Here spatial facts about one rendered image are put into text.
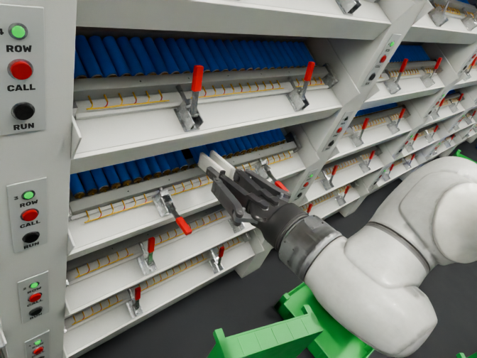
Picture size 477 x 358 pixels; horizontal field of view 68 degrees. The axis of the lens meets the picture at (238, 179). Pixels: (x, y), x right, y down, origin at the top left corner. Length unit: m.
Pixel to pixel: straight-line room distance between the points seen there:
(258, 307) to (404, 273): 0.82
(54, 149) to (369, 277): 0.40
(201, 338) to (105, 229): 0.62
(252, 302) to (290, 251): 0.75
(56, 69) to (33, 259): 0.29
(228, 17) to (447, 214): 0.36
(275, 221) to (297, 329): 0.54
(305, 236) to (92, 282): 0.45
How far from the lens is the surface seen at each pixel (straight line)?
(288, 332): 1.01
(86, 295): 0.77
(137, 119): 0.51
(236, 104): 0.62
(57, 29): 0.37
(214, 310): 1.20
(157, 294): 1.00
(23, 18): 0.36
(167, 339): 1.13
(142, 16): 0.41
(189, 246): 0.87
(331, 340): 1.33
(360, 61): 0.84
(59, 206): 0.51
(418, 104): 1.54
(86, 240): 0.61
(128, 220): 0.64
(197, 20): 0.45
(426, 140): 2.10
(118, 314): 0.97
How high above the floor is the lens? 1.01
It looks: 38 degrees down
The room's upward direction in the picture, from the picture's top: 24 degrees clockwise
